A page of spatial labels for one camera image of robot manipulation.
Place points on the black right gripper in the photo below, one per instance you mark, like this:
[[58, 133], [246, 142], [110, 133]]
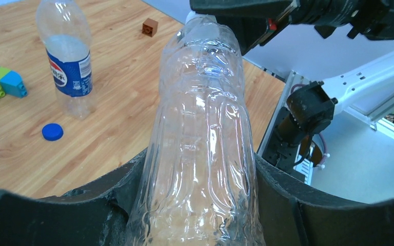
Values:
[[251, 32]]

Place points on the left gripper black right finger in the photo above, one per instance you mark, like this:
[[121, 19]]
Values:
[[293, 213]]

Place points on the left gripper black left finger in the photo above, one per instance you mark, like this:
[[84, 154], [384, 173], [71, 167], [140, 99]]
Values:
[[93, 214]]

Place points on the blue bottle cap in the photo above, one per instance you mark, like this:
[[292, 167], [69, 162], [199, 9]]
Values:
[[52, 132]]

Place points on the clear bottle white cap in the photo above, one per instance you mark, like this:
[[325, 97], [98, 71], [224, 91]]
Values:
[[199, 183]]

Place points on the clear Pepsi bottle blue label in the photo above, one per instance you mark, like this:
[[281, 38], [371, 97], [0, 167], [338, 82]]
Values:
[[65, 33]]

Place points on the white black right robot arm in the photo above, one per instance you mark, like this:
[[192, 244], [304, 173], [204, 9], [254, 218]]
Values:
[[345, 48]]

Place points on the brown small block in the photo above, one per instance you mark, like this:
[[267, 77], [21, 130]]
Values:
[[149, 27]]

